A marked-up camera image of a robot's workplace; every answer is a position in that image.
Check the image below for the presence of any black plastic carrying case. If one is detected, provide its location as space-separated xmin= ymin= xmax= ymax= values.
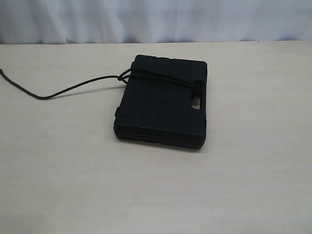
xmin=114 ymin=55 xmax=208 ymax=150

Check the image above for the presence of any black cord with loop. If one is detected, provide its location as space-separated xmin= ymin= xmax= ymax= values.
xmin=0 ymin=68 xmax=203 ymax=100

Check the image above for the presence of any white backdrop curtain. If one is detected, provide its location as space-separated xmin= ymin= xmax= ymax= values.
xmin=0 ymin=0 xmax=312 ymax=44

